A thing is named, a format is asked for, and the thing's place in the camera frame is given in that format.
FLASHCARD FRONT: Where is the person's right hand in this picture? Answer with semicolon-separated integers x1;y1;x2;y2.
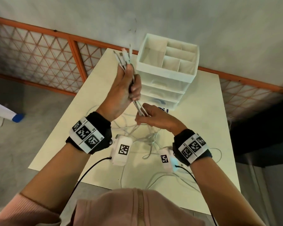
135;103;188;139

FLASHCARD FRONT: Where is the person's left hand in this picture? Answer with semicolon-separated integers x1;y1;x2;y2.
96;65;142;122

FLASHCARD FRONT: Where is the bundle of white cables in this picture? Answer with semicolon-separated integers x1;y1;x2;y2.
85;44;223;194

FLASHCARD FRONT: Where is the person's right forearm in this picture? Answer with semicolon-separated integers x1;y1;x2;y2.
189;155;267;226

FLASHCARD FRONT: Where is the person's left forearm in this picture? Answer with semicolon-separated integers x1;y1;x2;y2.
20;138;91;215

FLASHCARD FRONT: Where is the white drawer organizer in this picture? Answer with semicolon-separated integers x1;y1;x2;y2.
136;33;200;111

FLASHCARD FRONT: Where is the black marker wristband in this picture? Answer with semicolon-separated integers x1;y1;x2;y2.
66;111;113;155
172;129;213;167

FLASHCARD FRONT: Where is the orange mesh fence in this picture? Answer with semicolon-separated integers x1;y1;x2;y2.
0;14;283;121

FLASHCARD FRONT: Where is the pink zip jacket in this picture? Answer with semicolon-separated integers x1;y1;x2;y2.
0;188;267;226

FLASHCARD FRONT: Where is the white board with blue foot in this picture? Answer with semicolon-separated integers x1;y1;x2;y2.
0;98;25;128

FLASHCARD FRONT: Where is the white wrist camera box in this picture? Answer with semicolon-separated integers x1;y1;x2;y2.
158;146;180;173
109;134;133;167

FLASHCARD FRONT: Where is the thin black cable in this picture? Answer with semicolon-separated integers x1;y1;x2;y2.
175;164;218;226
73;157;113;194

